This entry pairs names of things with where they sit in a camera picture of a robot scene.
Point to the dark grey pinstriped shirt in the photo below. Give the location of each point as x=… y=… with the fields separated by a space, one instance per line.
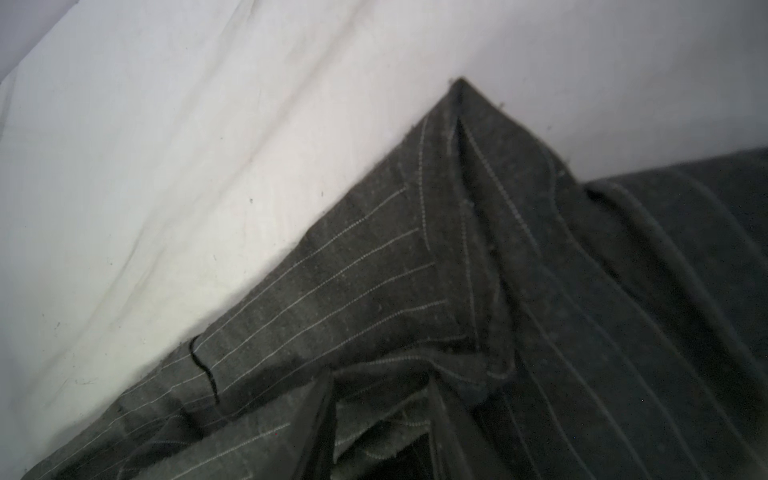
x=613 y=329

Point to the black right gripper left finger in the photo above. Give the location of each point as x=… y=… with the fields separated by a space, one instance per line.
x=313 y=439

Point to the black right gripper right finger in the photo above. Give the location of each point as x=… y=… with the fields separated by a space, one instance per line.
x=458 y=448

